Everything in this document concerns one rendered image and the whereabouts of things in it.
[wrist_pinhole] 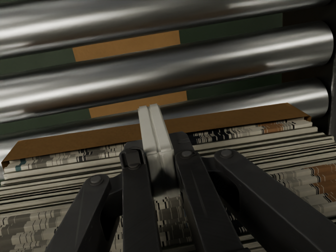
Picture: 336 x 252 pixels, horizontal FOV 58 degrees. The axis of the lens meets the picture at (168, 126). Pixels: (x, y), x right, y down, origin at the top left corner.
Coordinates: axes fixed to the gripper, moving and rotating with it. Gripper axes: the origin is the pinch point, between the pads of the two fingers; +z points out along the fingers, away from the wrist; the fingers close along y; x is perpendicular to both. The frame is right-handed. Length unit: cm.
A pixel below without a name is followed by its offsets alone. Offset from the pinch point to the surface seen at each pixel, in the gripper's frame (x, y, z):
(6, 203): -3.7, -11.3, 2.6
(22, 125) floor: -30, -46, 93
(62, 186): -4.1, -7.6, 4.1
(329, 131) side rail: -9.5, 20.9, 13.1
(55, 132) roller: -3.8, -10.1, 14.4
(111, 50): -9, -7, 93
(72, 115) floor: -30, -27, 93
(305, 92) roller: -4.2, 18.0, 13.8
